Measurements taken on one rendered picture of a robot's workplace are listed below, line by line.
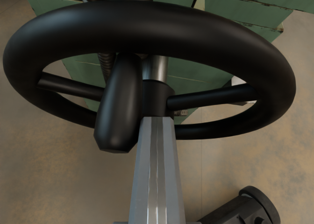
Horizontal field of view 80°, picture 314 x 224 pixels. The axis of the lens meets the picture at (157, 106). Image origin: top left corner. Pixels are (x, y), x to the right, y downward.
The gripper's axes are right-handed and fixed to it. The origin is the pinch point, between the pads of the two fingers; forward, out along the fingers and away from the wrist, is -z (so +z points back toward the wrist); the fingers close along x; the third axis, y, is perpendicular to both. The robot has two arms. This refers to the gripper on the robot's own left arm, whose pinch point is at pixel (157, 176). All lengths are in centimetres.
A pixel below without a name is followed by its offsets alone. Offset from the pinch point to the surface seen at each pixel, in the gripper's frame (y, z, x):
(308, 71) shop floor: -61, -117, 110
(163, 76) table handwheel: -4.1, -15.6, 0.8
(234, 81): -18.8, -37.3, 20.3
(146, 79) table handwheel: -3.6, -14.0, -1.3
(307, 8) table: 1.1, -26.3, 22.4
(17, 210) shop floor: -81, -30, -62
